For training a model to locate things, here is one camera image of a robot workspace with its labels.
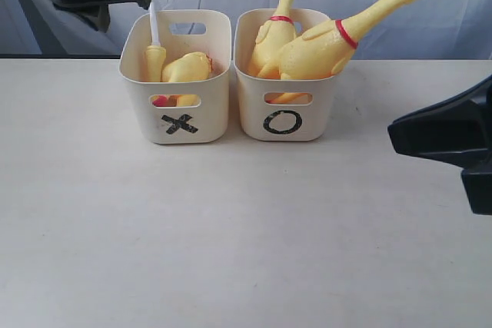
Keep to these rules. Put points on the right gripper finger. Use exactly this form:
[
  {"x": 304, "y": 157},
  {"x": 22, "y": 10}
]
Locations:
[
  {"x": 455, "y": 131},
  {"x": 478, "y": 187}
]

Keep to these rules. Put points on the chicken head with white tube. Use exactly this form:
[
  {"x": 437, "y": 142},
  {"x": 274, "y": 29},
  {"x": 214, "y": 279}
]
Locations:
[{"x": 155, "y": 56}]

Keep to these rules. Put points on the headless yellow chicken body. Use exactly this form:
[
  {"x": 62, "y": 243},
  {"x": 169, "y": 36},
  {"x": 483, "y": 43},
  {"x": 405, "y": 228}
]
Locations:
[{"x": 194, "y": 66}]

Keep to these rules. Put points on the whole yellow rubber chicken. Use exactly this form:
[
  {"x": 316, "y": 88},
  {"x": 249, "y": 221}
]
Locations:
[
  {"x": 277, "y": 31},
  {"x": 324, "y": 50}
]

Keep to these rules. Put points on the blue backdrop cloth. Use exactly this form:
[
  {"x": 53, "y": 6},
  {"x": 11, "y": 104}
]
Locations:
[{"x": 430, "y": 29}]

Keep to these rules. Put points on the cream bin marked X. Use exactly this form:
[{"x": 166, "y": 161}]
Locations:
[{"x": 180, "y": 112}]

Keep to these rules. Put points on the cream bin marked O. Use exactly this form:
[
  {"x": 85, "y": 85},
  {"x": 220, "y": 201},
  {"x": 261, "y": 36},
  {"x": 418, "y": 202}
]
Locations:
[{"x": 275, "y": 110}]

